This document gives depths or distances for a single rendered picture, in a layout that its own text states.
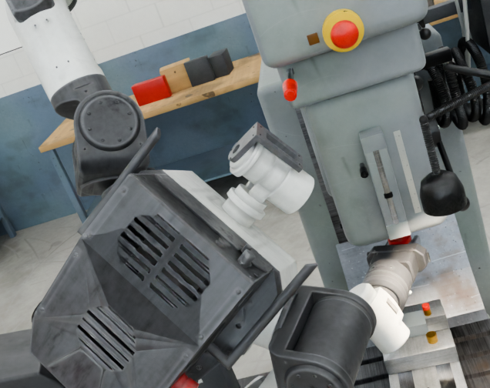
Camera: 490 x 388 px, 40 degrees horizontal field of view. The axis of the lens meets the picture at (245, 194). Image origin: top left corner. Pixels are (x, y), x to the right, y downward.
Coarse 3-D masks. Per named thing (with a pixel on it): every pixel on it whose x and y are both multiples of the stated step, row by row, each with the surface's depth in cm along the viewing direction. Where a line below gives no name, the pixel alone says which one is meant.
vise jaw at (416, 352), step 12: (420, 336) 144; (444, 336) 141; (408, 348) 142; (420, 348) 141; (432, 348) 139; (444, 348) 138; (384, 360) 141; (396, 360) 141; (408, 360) 140; (420, 360) 140; (432, 360) 140; (444, 360) 139; (456, 360) 139; (396, 372) 142
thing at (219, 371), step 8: (216, 368) 147; (224, 368) 151; (232, 368) 161; (208, 376) 148; (216, 376) 148; (224, 376) 148; (232, 376) 157; (200, 384) 148; (208, 384) 148; (216, 384) 149; (224, 384) 149; (232, 384) 154
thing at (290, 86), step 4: (292, 68) 112; (288, 72) 109; (292, 72) 110; (288, 76) 107; (292, 76) 107; (288, 80) 103; (292, 80) 103; (284, 84) 102; (288, 84) 101; (292, 84) 101; (296, 84) 102; (284, 88) 101; (288, 88) 99; (292, 88) 99; (296, 88) 101; (284, 92) 99; (288, 92) 99; (292, 92) 99; (296, 92) 99; (284, 96) 100; (288, 96) 99; (292, 96) 99; (296, 96) 100; (288, 100) 100; (292, 100) 100
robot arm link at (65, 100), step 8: (72, 80) 96; (80, 80) 97; (88, 80) 97; (96, 80) 98; (104, 80) 99; (64, 88) 97; (72, 88) 96; (80, 88) 97; (88, 88) 97; (96, 88) 97; (104, 88) 98; (56, 96) 97; (64, 96) 97; (72, 96) 96; (80, 96) 96; (56, 104) 98; (64, 104) 97; (72, 104) 98; (56, 112) 100; (64, 112) 101; (72, 112) 101
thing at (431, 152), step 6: (420, 120) 105; (426, 120) 105; (426, 126) 105; (426, 132) 106; (426, 138) 106; (426, 144) 107; (432, 144) 107; (432, 150) 107; (432, 156) 107; (432, 162) 108; (432, 168) 109; (438, 168) 108
